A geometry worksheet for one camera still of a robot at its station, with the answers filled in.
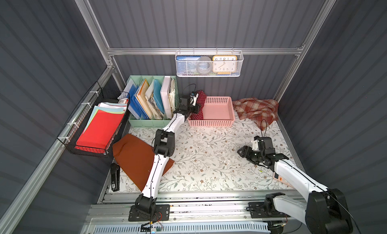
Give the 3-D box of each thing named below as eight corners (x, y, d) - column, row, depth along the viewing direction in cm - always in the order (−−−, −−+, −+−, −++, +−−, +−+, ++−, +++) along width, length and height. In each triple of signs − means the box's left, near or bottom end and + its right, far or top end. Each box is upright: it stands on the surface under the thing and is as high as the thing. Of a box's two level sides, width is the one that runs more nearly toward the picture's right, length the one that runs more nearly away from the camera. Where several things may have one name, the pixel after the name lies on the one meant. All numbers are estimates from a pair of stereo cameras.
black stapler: (113, 192, 82) (109, 189, 78) (114, 167, 91) (110, 163, 87) (120, 190, 82) (116, 187, 78) (120, 165, 91) (116, 162, 87)
